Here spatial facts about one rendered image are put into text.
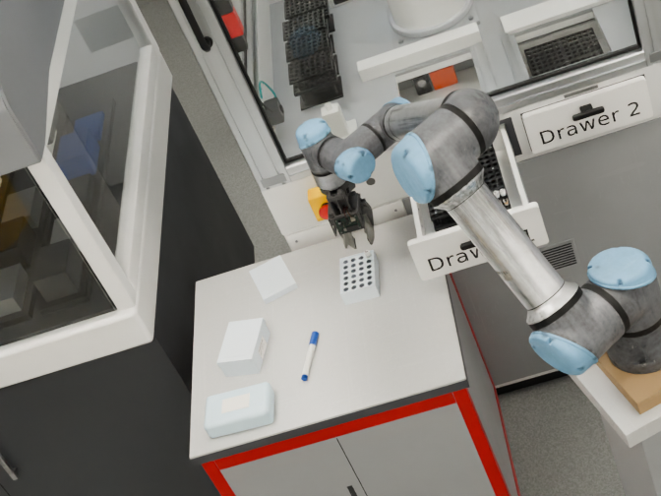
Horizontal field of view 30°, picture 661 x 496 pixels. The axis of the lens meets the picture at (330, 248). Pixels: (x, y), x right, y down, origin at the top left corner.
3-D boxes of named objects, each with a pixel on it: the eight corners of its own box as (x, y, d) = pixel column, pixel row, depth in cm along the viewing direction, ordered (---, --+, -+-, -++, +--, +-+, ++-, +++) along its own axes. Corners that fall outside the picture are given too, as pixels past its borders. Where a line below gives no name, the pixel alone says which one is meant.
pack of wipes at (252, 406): (275, 392, 271) (269, 378, 268) (274, 424, 263) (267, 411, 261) (212, 407, 274) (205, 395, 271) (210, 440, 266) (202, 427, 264)
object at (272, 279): (298, 287, 294) (295, 282, 293) (266, 304, 294) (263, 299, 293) (281, 259, 304) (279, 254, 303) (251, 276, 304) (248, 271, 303)
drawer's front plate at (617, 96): (653, 116, 287) (645, 78, 280) (533, 155, 291) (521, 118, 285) (651, 112, 288) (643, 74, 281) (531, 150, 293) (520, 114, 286)
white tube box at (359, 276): (380, 296, 282) (375, 284, 280) (345, 305, 284) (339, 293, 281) (378, 261, 291) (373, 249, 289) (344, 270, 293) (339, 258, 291)
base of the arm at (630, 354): (702, 338, 236) (691, 302, 230) (644, 386, 233) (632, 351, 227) (647, 304, 248) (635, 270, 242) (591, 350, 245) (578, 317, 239)
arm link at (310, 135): (308, 143, 258) (285, 132, 264) (326, 182, 265) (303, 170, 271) (335, 121, 261) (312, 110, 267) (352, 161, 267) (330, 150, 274)
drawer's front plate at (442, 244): (549, 243, 267) (538, 205, 260) (422, 281, 272) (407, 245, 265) (548, 237, 269) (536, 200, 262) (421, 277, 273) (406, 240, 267)
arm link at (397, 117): (503, 65, 221) (385, 88, 266) (460, 101, 218) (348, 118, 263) (536, 116, 224) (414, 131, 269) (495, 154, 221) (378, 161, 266)
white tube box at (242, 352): (260, 374, 277) (251, 358, 273) (225, 378, 280) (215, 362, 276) (270, 332, 286) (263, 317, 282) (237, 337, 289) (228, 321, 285)
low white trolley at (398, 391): (548, 581, 301) (465, 378, 255) (309, 643, 311) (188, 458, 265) (508, 406, 346) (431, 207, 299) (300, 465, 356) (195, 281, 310)
